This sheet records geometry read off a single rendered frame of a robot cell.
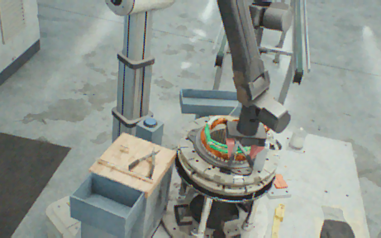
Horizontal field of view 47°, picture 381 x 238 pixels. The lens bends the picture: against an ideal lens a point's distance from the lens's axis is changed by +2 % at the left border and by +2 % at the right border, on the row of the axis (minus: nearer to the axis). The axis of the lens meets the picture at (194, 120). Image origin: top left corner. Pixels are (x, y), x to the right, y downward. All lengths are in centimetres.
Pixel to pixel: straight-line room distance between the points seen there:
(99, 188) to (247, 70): 57
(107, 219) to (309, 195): 87
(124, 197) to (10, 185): 157
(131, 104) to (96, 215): 58
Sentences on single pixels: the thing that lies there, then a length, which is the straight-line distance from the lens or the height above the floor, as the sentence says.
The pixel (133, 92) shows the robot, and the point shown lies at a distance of 164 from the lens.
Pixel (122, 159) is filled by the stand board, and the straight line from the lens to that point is 132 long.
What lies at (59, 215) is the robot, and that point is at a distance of 225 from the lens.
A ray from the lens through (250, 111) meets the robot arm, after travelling 111.
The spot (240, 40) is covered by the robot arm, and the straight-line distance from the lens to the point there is 97.
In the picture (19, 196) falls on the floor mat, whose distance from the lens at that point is 271.
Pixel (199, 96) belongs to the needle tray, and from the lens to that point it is 170.
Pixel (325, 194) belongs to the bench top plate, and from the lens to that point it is 182.
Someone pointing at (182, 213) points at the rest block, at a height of 83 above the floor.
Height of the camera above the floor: 195
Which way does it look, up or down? 36 degrees down
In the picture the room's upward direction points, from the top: 10 degrees clockwise
